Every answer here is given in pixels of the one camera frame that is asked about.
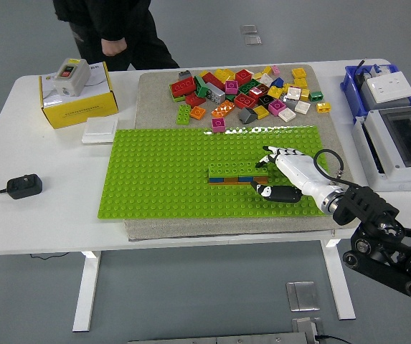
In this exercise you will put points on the brown two-by-two brick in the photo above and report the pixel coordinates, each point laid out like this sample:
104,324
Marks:
232,179
261,178

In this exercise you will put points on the small metal floor plate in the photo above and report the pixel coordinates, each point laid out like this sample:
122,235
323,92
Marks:
253,39
248,29

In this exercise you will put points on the pink two-by-two brick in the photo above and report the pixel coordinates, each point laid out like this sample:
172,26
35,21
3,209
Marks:
218,125
277,106
231,86

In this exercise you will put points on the black power adapter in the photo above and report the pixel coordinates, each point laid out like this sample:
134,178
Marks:
24,186

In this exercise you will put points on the green small brick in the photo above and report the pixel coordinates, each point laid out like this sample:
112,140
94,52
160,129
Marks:
315,95

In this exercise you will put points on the yellow cardboard box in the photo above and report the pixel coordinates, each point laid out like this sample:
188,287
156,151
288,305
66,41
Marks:
79,111

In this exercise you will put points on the metal floor bracket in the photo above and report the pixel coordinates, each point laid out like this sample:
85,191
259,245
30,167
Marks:
306,328

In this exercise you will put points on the grey push-button switch box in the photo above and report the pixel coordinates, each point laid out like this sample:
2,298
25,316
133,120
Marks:
71,77

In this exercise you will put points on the person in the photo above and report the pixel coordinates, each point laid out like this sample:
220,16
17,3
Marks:
97,18

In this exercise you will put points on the green studded baseplate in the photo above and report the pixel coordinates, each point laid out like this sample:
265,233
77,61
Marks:
162,172

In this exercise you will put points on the pink small brick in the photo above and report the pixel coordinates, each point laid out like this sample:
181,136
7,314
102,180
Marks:
275,69

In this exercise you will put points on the orange flat plate brick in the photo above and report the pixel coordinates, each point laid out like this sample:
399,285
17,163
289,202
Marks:
232,182

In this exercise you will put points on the dark grey small brick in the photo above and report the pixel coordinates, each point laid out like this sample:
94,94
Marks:
185,74

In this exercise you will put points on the green flat brick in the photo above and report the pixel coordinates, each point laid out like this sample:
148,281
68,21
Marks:
178,98

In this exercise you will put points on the red two-by-four brick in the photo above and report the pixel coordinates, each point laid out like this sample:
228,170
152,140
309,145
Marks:
183,86

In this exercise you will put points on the large metal floor plate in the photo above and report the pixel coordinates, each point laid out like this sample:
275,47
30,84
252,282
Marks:
302,295

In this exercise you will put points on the blue plastic bin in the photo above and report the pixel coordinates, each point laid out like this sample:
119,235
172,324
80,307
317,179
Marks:
352,89

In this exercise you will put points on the black brick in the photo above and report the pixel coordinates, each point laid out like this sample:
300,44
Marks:
265,100

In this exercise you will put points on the white power socket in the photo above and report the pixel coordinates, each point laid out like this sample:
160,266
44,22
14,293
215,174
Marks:
389,87

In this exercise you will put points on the orange two-by-two brick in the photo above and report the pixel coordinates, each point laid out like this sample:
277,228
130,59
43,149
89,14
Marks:
198,112

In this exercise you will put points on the blue two-by-two brick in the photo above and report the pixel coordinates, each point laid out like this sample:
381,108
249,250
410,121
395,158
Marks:
217,179
246,178

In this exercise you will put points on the red two-by-three brick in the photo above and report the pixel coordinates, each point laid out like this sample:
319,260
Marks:
244,101

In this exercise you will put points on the red two-by-two brick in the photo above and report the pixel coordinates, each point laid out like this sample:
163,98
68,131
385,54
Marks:
244,76

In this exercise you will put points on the yellow two-by-two brick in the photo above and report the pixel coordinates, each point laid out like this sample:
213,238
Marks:
262,112
298,72
301,83
275,92

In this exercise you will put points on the yellow small brick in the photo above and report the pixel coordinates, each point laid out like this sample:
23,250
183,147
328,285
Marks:
267,70
323,106
258,76

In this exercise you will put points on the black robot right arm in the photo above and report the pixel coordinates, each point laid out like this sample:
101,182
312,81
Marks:
366,208

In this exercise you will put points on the dark green brick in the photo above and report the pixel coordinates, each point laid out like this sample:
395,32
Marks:
201,86

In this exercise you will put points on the orange two-by-four brick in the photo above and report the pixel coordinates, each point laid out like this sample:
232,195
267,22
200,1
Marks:
224,108

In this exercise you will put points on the white wall switch plate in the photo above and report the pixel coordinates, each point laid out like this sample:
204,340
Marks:
99,130

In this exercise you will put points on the white two-by-two brick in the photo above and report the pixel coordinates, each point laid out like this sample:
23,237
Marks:
293,93
287,114
266,79
302,106

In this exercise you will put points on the white table leg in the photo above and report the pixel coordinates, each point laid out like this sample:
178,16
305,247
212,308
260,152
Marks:
338,286
87,290

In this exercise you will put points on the grey slope brick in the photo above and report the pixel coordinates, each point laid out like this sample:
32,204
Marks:
247,115

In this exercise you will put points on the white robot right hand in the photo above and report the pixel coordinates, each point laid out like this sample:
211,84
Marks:
302,175

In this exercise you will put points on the grey electrical enclosure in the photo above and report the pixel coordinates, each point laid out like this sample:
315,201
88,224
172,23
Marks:
381,143

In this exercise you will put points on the grey-brown mat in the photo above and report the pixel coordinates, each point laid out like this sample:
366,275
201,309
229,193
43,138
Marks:
155,104

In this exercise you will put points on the red long brick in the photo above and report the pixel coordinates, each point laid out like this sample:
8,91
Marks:
213,80

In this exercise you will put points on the grey two-by-four brick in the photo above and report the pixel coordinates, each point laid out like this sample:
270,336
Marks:
215,94

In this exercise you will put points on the long metal bar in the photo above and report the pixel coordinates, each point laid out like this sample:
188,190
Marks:
219,339

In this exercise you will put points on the person's left hand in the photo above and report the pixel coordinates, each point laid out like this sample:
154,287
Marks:
114,46

